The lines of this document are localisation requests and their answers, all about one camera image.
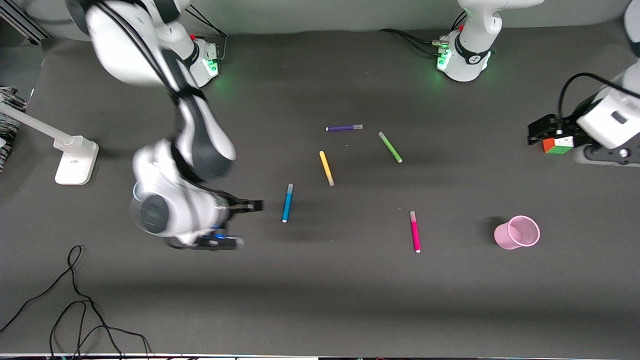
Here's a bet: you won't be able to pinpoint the black white striped cloth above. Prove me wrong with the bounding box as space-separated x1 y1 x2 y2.
0 86 27 173

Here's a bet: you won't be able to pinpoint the black base cables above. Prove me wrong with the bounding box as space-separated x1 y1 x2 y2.
182 4 229 63
377 10 468 58

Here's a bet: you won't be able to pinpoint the black left base cables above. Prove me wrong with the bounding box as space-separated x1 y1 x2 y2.
377 10 468 58

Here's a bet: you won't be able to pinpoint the pink marker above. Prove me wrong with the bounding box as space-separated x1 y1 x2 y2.
409 210 422 254

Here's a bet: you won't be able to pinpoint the rubik's cube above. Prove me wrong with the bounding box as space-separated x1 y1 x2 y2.
542 136 575 155

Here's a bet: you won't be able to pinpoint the aluminium frame profile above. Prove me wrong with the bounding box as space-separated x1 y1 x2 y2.
0 0 53 46

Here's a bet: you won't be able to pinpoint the green marker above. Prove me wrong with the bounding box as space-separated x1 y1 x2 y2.
378 131 403 164

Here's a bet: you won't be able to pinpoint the black loose floor cable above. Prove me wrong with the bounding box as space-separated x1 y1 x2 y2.
0 244 96 333
48 299 153 360

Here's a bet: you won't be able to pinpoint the black right base cables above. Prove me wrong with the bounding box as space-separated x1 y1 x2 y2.
182 4 229 63

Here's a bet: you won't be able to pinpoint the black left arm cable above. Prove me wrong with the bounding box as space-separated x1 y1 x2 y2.
557 72 626 121

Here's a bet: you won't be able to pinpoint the blue marker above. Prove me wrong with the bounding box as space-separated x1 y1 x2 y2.
281 183 295 224

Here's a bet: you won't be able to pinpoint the yellow marker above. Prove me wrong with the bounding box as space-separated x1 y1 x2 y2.
319 150 335 187

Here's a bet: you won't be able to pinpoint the pink plastic cup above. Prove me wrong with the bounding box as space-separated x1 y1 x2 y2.
493 215 541 251

